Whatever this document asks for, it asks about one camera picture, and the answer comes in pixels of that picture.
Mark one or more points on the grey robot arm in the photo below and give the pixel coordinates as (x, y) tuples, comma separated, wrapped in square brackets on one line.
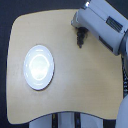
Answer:
[(105, 23)]

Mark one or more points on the white round plate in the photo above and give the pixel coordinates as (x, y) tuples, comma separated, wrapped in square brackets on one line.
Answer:
[(38, 67)]

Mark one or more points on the white table base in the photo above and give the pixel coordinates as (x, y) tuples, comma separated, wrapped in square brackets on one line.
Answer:
[(67, 120)]

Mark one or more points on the dark purple grape bunch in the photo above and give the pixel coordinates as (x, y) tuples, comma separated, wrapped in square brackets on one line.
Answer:
[(81, 34)]

